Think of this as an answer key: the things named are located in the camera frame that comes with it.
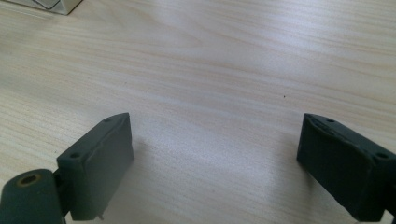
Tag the white cardboard box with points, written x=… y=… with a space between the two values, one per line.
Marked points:
x=46 y=5

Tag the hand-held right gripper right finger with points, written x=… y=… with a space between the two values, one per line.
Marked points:
x=345 y=168

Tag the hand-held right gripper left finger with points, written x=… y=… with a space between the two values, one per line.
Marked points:
x=96 y=168

